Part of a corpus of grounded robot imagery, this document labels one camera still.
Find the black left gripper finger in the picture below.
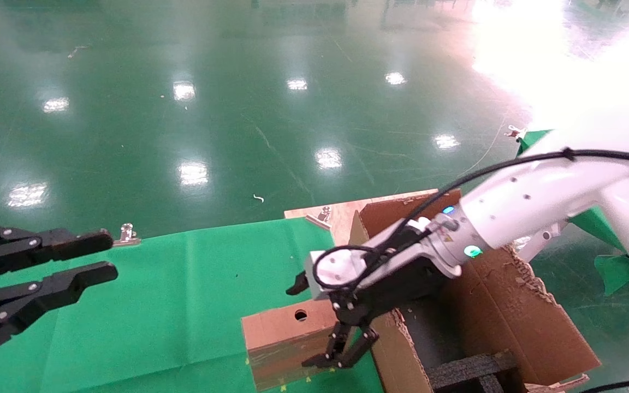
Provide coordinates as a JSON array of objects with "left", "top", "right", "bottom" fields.
[
  {"left": 0, "top": 225, "right": 114, "bottom": 282},
  {"left": 0, "top": 261, "right": 118, "bottom": 365}
]

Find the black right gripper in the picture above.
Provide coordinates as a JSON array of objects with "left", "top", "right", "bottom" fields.
[{"left": 286, "top": 225, "right": 461, "bottom": 370}]

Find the small brown cardboard box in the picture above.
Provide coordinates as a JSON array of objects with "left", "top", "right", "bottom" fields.
[{"left": 242, "top": 299, "right": 372, "bottom": 391}]

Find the large open cardboard carton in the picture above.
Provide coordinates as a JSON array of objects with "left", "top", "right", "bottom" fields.
[{"left": 347, "top": 188, "right": 602, "bottom": 393}]

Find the green work tablecloth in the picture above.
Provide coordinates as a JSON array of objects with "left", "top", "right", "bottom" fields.
[{"left": 0, "top": 217, "right": 383, "bottom": 393}]

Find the black foam cross insert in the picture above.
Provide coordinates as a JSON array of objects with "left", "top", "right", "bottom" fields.
[{"left": 428, "top": 349, "right": 520, "bottom": 393}]

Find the white slanted table leg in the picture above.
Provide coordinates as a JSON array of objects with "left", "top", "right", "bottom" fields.
[{"left": 517, "top": 221, "right": 569, "bottom": 264}]

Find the green neighbour tablecloth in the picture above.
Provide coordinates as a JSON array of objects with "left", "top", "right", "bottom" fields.
[{"left": 517, "top": 129, "right": 629, "bottom": 296}]

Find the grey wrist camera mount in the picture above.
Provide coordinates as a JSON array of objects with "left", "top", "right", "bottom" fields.
[{"left": 305, "top": 217, "right": 438, "bottom": 302}]

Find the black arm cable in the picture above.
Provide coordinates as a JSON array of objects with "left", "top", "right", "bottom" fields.
[{"left": 313, "top": 147, "right": 629, "bottom": 290}]

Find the black hanging cable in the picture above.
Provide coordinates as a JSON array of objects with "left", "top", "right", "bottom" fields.
[{"left": 579, "top": 376, "right": 629, "bottom": 393}]

